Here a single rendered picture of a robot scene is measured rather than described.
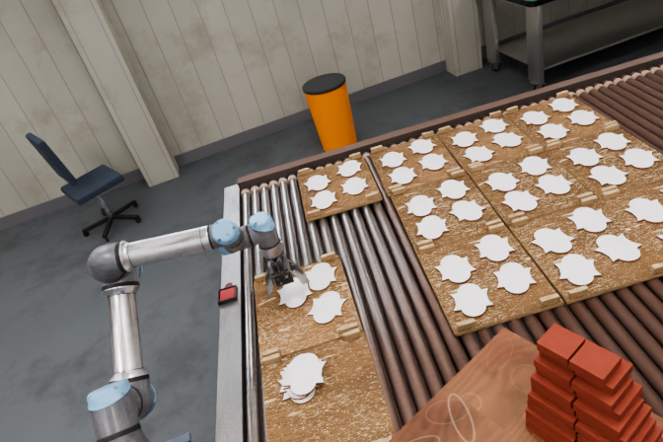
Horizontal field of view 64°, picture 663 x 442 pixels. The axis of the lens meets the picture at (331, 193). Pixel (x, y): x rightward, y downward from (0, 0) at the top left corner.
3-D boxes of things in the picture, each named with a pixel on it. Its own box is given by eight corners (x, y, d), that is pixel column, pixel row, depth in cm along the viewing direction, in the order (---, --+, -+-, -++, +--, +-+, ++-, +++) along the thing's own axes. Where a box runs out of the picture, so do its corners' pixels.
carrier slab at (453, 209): (416, 255, 199) (414, 246, 196) (390, 197, 233) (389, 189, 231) (505, 228, 198) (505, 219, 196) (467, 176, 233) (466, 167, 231)
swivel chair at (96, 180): (140, 198, 493) (92, 108, 442) (147, 225, 450) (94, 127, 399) (82, 224, 480) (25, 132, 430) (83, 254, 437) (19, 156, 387)
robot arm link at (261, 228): (244, 215, 175) (268, 206, 175) (255, 240, 181) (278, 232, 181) (247, 228, 168) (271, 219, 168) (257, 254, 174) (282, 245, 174)
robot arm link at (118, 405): (88, 444, 142) (75, 394, 145) (110, 434, 155) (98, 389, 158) (130, 426, 142) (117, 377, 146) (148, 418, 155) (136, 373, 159)
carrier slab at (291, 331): (261, 365, 173) (259, 362, 172) (255, 284, 207) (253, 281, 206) (363, 332, 174) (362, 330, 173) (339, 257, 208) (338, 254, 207)
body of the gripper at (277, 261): (274, 290, 182) (263, 264, 176) (272, 273, 189) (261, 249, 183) (295, 283, 182) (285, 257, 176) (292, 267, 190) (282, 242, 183)
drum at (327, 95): (316, 143, 500) (298, 82, 467) (353, 129, 503) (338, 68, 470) (326, 160, 468) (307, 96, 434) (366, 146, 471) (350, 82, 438)
